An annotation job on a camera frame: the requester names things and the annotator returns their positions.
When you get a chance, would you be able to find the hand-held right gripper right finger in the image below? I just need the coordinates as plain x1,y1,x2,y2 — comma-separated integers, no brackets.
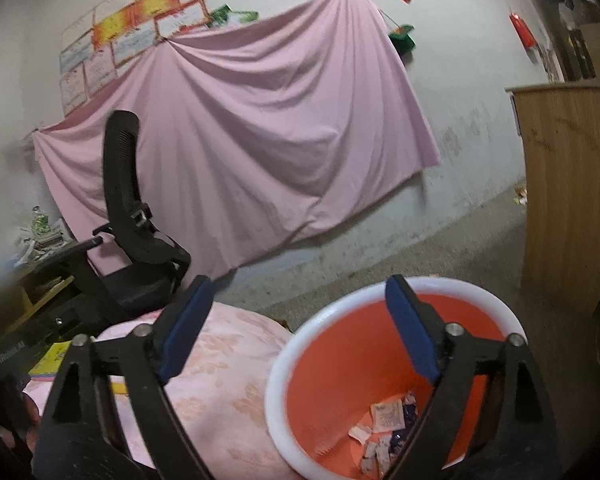
380,274,563,480

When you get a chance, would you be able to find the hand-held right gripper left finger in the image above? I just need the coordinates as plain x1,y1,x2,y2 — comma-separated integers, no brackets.
32,275,216,480

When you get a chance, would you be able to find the red bin with white rim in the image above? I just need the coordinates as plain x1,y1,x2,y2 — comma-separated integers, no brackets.
264,276,528,480

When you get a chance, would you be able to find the pile of small wrappers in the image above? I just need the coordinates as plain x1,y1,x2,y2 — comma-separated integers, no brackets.
347,392,421,478

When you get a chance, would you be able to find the person's left hand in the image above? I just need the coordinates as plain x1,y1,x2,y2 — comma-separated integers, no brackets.
0,390,43,441

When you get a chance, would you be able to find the yellow book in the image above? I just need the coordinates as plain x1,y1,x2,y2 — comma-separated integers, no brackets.
27,340,76,378

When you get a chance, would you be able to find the wooden shelf unit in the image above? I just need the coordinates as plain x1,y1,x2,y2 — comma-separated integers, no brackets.
0,240,106,356

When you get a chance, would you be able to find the pile of papers and books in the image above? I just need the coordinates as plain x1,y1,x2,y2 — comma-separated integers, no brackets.
12,220,76,266

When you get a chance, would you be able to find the green bottle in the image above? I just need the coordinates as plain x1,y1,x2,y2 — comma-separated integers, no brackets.
30,205,51,238

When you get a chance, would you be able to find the black office chair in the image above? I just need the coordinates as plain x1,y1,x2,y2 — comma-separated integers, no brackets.
70,110,193,328

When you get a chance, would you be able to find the pink hanging cloth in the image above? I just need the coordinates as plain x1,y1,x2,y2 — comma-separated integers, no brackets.
32,0,443,281

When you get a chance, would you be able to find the wooden cabinet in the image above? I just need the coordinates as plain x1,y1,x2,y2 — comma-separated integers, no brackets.
505,82,600,316

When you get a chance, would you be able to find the green hanging ornament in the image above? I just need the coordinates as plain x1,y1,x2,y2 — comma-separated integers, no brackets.
387,22,418,56

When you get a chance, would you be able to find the green paper decoration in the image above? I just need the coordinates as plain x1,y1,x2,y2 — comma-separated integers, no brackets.
209,4,259,28

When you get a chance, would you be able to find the red hanging ornament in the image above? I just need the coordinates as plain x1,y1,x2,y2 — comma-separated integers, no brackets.
509,10,537,51

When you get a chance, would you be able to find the row of wall certificates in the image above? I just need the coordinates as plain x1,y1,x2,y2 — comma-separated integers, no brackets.
59,0,233,116

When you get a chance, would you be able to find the brown wooden door frame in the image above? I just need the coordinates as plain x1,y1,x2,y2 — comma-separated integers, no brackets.
527,0,600,83

